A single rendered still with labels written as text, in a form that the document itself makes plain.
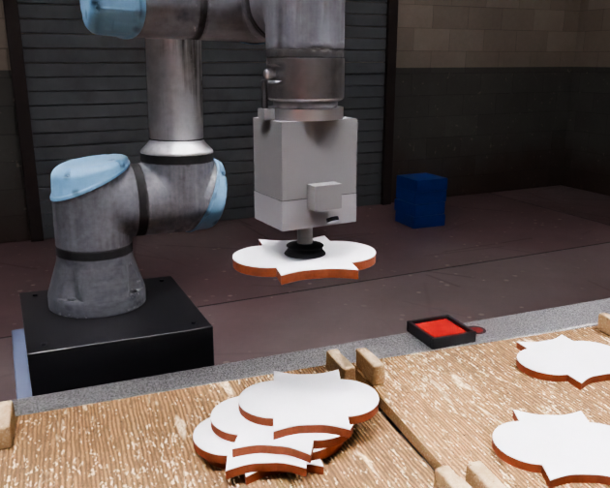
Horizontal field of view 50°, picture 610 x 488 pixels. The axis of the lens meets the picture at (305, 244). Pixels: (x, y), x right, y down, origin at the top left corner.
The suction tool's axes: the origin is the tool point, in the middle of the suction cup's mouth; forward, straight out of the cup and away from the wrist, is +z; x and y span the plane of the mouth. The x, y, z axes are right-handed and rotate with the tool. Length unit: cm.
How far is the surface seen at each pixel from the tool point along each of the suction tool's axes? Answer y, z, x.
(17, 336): -24, 25, 57
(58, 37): 54, -36, 460
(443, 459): 8.7, 18.3, -13.3
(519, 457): 14.3, 17.3, -17.8
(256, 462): -9.3, 16.3, -7.2
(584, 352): 40.2, 17.3, -4.8
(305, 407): -2.0, 14.2, -3.8
